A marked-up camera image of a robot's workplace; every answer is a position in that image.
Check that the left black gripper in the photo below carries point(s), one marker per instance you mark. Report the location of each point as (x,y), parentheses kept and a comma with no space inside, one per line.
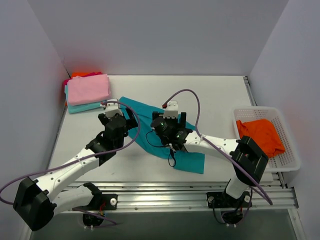
(118,116)

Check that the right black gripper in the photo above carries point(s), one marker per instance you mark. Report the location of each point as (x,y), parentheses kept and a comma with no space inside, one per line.
(169,120)

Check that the teal polo shirt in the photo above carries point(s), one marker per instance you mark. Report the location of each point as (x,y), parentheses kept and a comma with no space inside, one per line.
(149,141)

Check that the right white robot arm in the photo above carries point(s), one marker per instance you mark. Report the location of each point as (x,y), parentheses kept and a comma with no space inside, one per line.
(248,159)

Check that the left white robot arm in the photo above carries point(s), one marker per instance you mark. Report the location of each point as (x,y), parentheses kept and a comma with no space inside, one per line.
(38,200)

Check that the folded pink t shirt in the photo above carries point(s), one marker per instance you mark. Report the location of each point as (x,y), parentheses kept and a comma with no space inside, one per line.
(88,89)

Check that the folded light teal t shirt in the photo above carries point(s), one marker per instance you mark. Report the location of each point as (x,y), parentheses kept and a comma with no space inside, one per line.
(82,108)

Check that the crumpled orange shirt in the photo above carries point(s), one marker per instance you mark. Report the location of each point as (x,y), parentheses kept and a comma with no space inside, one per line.
(263,132)

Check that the white plastic basket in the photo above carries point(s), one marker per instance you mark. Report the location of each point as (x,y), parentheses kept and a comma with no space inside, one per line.
(284,162)

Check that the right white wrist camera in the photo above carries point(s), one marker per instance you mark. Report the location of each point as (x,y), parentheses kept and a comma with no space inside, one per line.
(171,110)

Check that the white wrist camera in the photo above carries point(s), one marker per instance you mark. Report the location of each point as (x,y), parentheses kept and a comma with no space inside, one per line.
(171,110)
(111,108)

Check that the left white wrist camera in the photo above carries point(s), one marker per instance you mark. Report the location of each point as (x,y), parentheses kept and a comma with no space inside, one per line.
(111,108)

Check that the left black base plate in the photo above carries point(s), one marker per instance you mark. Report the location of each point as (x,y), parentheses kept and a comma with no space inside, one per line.
(110,201)

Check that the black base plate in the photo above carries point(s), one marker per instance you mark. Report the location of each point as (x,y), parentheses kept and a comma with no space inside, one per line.
(110,201)
(220,200)

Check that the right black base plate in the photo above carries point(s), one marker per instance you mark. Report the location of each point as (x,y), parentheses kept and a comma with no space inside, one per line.
(220,200)

